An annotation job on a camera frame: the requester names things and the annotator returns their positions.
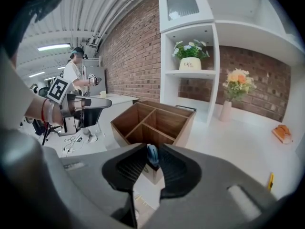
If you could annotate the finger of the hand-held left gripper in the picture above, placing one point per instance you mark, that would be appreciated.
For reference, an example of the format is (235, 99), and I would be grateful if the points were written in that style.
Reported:
(100, 103)

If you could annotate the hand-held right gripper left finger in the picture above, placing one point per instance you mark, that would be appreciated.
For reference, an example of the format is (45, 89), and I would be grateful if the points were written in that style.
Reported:
(95, 190)

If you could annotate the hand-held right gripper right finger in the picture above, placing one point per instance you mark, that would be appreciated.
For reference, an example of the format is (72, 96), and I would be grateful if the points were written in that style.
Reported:
(209, 194)

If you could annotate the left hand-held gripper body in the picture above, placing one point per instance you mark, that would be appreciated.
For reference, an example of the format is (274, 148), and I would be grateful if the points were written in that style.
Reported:
(60, 89)

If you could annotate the small blue item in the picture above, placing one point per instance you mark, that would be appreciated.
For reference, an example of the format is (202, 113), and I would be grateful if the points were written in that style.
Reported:
(152, 155)

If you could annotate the wooden compartment box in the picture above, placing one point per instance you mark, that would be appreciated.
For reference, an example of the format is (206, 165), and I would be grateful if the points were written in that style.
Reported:
(164, 123)

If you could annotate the person's left forearm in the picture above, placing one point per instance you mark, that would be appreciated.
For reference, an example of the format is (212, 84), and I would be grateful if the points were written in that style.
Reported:
(38, 110)

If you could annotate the white background desk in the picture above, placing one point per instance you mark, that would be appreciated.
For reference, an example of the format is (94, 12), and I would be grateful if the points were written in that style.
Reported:
(116, 99)

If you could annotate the black office chair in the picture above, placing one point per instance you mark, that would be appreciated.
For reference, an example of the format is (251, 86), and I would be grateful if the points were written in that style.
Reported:
(89, 118)

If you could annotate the grey partition panel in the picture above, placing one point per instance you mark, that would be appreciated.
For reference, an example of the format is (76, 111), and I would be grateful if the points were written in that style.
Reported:
(95, 74)

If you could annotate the ceiling light strip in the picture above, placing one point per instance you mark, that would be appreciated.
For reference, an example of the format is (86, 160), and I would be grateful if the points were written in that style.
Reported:
(53, 47)

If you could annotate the yellow utility knife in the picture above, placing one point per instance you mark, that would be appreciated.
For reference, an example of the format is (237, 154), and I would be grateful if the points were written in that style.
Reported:
(271, 181)

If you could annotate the bread on wooden board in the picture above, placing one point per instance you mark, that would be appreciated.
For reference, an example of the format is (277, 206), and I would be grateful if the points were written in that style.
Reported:
(282, 133)

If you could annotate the potted plant in white pot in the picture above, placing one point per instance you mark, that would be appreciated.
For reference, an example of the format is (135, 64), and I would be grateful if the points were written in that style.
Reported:
(190, 55)

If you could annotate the flower bouquet in pink vase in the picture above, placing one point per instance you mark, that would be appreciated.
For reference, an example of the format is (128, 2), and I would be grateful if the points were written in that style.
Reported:
(236, 89)

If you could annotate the white shelf cabinet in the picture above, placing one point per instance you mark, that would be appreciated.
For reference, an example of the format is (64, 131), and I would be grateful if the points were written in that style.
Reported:
(238, 32)

